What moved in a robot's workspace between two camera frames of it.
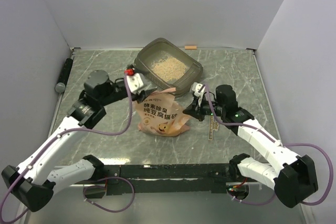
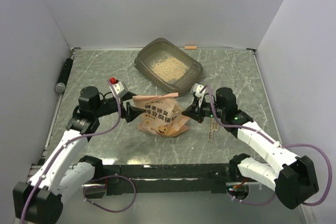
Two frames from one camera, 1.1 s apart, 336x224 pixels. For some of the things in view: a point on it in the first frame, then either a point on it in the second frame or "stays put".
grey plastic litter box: (164, 64) stays put
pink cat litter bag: (158, 113) stays put
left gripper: (142, 95) → (131, 112)
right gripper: (196, 111) stays put
